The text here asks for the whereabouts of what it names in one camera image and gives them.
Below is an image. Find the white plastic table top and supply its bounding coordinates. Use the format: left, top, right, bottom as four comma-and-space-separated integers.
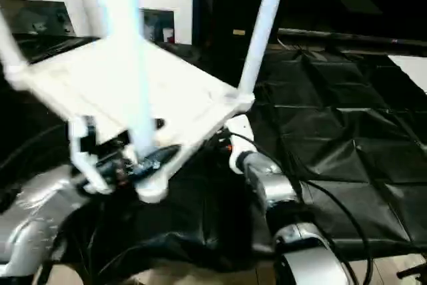
2, 35, 257, 205

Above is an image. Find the white plastic table leg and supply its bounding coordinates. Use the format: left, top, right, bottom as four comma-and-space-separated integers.
0, 7, 28, 73
236, 0, 292, 98
91, 0, 158, 160

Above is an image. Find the white cup with red label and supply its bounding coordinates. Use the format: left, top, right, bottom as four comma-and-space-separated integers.
162, 27, 177, 45

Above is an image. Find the black plastic mat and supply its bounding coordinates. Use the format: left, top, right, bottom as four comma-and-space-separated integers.
0, 36, 427, 272

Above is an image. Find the black television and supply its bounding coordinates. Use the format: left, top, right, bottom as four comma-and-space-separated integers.
276, 0, 427, 48

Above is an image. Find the white flat board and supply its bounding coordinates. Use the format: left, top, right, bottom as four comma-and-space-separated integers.
388, 53, 427, 93

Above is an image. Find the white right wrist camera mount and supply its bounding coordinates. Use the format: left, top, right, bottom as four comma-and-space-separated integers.
226, 113, 258, 176

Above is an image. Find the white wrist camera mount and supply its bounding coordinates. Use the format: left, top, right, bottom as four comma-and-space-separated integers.
67, 113, 115, 196
226, 113, 258, 176

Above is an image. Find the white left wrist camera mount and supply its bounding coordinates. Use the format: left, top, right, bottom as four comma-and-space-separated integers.
67, 113, 115, 196

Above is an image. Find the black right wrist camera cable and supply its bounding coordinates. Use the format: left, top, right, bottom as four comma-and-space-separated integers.
232, 132, 375, 285

